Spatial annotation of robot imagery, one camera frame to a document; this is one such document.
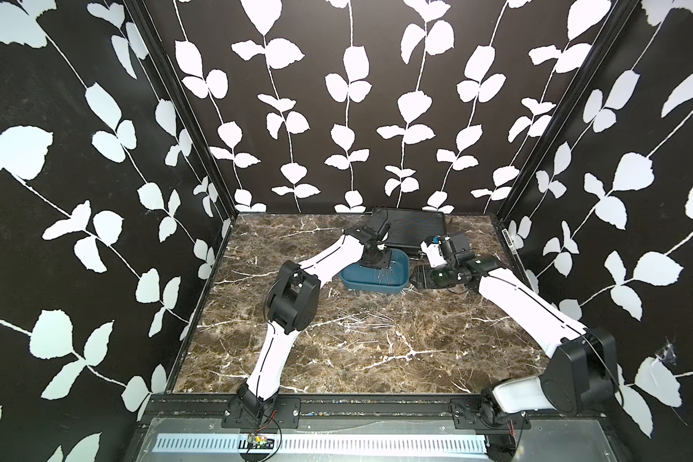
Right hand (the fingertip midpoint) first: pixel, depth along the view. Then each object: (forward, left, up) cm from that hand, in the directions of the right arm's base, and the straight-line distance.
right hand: (415, 273), depth 84 cm
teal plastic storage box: (+8, +6, -15) cm, 18 cm away
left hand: (+10, +7, -6) cm, 14 cm away
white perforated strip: (-41, +25, -15) cm, 50 cm away
